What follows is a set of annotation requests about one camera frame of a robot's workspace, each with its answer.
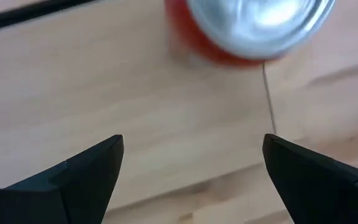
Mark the black metal rack frame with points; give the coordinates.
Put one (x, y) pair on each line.
(104, 93)

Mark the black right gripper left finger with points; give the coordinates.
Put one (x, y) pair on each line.
(57, 193)

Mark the red Fanta can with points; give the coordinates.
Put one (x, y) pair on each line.
(253, 25)

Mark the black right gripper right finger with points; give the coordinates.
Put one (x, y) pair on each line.
(322, 193)

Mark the black table rig frame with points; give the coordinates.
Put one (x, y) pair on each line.
(26, 13)

